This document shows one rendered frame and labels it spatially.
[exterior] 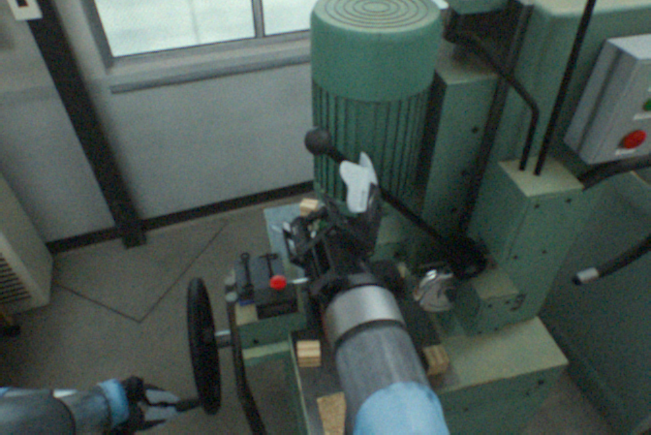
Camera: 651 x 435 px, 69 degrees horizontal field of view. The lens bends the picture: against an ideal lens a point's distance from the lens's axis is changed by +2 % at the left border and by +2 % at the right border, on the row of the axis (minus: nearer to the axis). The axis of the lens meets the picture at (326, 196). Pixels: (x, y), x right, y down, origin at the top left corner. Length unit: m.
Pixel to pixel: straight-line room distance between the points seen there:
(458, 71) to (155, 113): 1.61
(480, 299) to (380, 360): 0.44
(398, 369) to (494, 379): 0.69
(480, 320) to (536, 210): 0.25
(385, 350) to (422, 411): 0.06
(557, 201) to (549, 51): 0.21
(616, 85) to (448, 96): 0.20
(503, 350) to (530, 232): 0.44
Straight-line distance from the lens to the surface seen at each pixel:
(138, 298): 2.29
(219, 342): 1.08
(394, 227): 0.93
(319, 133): 0.55
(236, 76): 2.10
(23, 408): 0.60
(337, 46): 0.61
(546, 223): 0.77
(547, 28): 0.66
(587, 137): 0.75
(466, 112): 0.72
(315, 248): 0.50
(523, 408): 1.31
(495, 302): 0.86
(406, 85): 0.63
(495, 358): 1.12
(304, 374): 0.93
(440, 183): 0.78
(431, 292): 0.89
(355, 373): 0.43
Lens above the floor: 1.73
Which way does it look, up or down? 42 degrees down
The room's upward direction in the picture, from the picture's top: straight up
